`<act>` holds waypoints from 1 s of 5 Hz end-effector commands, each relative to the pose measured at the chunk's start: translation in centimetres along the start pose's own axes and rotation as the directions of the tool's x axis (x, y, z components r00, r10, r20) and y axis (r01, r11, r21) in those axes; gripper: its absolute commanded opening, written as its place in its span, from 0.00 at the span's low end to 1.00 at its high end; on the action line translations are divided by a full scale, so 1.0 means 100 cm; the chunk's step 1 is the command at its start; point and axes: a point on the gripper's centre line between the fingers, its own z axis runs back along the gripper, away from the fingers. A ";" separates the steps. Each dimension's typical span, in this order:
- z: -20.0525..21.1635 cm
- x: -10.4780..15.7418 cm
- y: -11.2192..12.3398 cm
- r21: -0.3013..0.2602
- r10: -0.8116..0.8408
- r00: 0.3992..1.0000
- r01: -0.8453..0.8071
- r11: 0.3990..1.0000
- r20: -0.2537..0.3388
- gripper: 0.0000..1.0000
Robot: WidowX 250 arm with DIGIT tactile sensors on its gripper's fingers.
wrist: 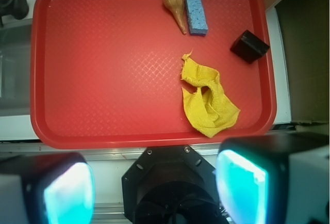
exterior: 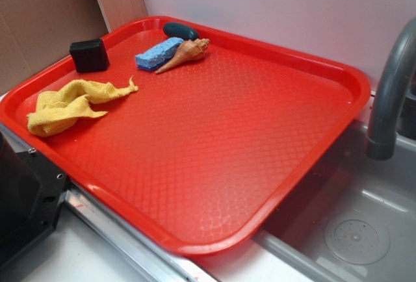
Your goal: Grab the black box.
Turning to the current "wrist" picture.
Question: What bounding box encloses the grey sink faucet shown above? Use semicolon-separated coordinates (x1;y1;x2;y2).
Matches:
1;0;29;28

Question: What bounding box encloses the black box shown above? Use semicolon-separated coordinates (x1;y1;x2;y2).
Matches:
230;30;270;63

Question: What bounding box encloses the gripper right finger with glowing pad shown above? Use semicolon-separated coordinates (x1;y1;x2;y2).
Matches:
215;133;329;223

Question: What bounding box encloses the red plastic tray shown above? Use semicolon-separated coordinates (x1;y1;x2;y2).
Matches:
30;0;276;149

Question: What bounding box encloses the blue sponge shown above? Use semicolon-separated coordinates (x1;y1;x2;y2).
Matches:
185;0;208;36

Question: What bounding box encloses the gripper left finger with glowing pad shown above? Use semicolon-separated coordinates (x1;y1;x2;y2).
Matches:
1;152;95;223

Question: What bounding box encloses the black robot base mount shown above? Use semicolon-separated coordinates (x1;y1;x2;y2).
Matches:
122;145;228;223

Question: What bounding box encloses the tan conch seashell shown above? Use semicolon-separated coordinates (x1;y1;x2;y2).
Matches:
162;0;187;35

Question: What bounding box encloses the yellow cloth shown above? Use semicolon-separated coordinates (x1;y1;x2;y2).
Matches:
180;53;240;138

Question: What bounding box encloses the grey sink basin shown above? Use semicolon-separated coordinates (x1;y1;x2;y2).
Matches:
1;19;32;116

